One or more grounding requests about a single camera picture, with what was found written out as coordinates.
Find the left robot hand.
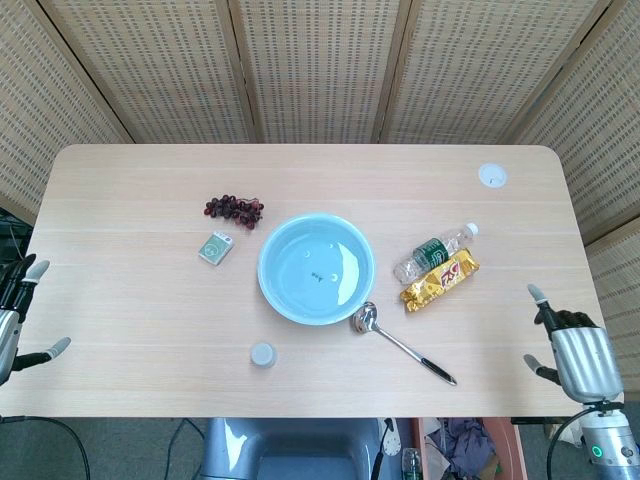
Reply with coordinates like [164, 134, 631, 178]
[0, 253, 72, 387]

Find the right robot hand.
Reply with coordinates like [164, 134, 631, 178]
[522, 283, 625, 404]

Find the silver metal ladle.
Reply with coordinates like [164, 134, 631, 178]
[352, 301, 459, 387]

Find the clear water bottle green label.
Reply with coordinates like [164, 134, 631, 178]
[393, 222, 480, 285]

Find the light blue plastic basin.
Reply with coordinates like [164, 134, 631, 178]
[256, 212, 377, 327]

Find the woven folding screen panel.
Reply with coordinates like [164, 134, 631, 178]
[379, 0, 624, 146]
[0, 0, 136, 221]
[514, 0, 640, 246]
[584, 215, 640, 401]
[38, 0, 257, 145]
[227, 0, 414, 146]

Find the black equipment stand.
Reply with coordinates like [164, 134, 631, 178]
[0, 207, 34, 266]

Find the red plastic bin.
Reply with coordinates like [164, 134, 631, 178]
[412, 417, 527, 480]

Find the purple cloth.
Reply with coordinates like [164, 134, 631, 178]
[428, 417, 497, 474]

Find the gold snack package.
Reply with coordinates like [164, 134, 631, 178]
[399, 246, 481, 313]

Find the green capped clear bottle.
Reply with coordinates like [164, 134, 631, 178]
[401, 447, 424, 480]

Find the green white small box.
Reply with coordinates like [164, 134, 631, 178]
[197, 231, 236, 267]

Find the red grape bunch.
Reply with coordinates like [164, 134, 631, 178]
[202, 194, 266, 231]

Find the small white plastic bottle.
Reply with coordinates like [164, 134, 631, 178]
[249, 341, 278, 369]

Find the black cable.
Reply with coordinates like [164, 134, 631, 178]
[545, 405, 594, 480]
[0, 413, 95, 480]

